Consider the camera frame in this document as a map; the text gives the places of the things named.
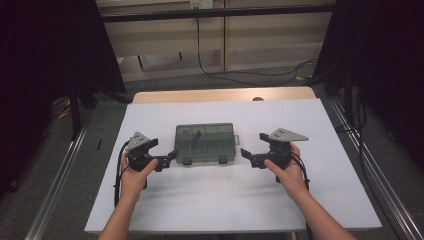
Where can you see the person's left hand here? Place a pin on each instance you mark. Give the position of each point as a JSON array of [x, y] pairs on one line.
[[135, 180]]

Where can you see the black horizontal bar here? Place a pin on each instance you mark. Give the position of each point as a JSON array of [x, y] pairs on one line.
[[216, 13]]

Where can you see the black metal stand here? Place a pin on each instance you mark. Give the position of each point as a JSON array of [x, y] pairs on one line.
[[75, 113]]

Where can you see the black curtain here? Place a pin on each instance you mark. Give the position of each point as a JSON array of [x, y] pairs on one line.
[[383, 50], [40, 66]]

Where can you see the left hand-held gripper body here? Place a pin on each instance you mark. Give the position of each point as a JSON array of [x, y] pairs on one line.
[[138, 141]]

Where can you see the dark round table grommet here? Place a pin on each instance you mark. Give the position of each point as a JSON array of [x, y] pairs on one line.
[[257, 98]]

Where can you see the small black floor piece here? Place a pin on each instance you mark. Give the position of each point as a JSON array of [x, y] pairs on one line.
[[99, 144]]

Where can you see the person's right hand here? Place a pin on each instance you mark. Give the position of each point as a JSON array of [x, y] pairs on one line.
[[290, 180]]

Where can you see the grey transparent compartment box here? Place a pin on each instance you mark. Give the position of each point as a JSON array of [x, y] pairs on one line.
[[205, 143]]

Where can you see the white wall socket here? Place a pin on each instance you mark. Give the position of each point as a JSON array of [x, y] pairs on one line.
[[201, 3]]

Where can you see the aluminium floor rail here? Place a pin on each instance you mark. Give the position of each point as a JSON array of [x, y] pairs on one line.
[[383, 186], [56, 183]]

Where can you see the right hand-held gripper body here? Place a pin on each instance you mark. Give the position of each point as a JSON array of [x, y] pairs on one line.
[[285, 135]]

